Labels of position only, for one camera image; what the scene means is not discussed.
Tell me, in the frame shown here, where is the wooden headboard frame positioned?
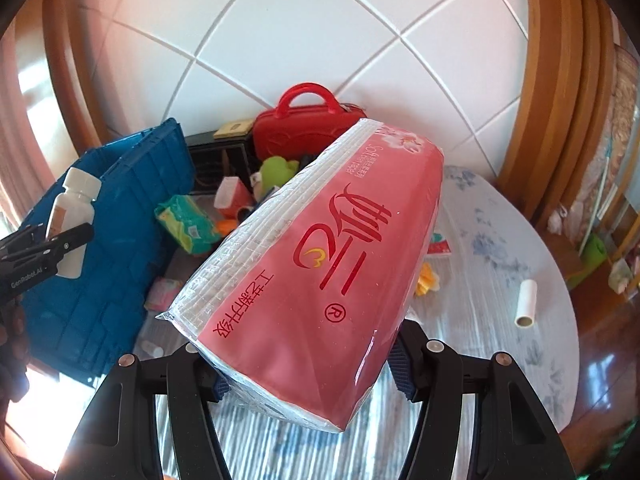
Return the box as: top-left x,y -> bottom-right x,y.
497,0 -> 621,221
42,0 -> 118,151

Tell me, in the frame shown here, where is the black box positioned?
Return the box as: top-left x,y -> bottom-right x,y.
186,130 -> 261,196

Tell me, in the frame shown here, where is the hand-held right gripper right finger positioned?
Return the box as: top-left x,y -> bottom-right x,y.
389,317 -> 573,480

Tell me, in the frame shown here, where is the pink curtain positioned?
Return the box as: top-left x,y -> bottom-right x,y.
0,25 -> 56,221

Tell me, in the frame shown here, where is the small beige box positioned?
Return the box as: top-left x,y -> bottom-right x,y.
214,117 -> 255,140

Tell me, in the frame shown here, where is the person's left hand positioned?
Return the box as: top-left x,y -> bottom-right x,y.
0,300 -> 28,401

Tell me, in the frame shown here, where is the small yellow white plush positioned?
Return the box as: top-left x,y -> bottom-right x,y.
414,262 -> 442,296

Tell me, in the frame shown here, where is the red green small packet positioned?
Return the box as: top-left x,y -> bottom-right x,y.
427,232 -> 453,258

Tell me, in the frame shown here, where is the patterned fabric panel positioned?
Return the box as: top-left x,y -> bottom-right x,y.
600,50 -> 640,241

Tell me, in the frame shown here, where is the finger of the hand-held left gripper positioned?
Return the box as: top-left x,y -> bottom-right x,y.
0,225 -> 43,256
10,222 -> 95,273

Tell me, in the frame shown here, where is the green plush toy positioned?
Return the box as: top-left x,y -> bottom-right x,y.
250,156 -> 301,198

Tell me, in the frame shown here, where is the large pink tissue package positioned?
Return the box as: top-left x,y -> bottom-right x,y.
155,119 -> 446,433

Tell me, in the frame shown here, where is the pink box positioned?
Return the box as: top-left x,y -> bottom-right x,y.
214,176 -> 255,218

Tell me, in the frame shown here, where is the white medicine bottle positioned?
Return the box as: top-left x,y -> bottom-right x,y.
46,167 -> 102,279

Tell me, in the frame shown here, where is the red carry case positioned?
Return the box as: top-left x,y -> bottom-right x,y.
251,83 -> 368,168

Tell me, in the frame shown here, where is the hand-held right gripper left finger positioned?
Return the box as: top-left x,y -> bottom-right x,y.
55,342 -> 236,480

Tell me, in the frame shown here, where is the blue plastic crate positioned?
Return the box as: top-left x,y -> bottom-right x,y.
17,119 -> 196,376

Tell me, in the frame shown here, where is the green object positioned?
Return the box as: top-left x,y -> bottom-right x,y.
580,232 -> 608,276

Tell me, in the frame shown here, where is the green wipes pack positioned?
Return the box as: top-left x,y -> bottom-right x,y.
155,195 -> 221,256

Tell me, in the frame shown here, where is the white paper roll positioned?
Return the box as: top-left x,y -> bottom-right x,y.
516,280 -> 538,328

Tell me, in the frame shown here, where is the small pink tissue pack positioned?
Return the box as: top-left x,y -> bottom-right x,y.
145,277 -> 186,313

